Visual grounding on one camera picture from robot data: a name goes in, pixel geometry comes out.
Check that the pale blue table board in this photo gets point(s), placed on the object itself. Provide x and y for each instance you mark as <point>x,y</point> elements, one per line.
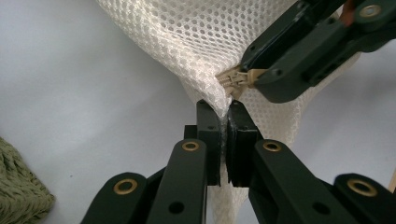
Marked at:
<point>77,93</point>

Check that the green woven basket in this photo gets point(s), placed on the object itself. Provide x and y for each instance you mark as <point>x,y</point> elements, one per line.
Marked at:
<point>21,193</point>

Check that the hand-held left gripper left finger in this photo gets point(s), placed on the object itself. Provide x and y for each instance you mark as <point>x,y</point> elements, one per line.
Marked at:
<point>186,174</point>

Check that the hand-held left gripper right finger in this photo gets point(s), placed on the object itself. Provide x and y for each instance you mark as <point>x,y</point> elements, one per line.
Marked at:
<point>280,174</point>

